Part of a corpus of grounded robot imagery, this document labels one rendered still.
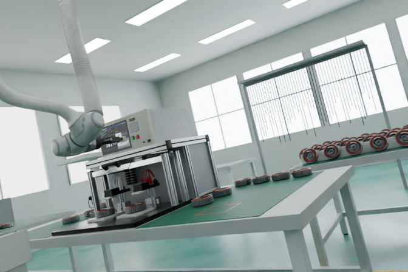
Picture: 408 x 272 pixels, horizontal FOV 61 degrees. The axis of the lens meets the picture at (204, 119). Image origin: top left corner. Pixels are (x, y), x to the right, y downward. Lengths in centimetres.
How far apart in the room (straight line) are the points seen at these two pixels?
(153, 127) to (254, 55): 672
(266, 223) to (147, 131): 99
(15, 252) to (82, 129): 54
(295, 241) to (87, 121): 98
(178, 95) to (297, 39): 357
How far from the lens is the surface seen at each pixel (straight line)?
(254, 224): 125
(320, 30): 812
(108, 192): 213
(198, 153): 209
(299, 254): 126
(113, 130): 216
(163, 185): 210
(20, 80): 744
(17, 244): 156
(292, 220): 119
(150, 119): 196
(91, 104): 331
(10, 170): 690
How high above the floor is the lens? 100
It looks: 5 degrees up
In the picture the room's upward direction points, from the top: 13 degrees counter-clockwise
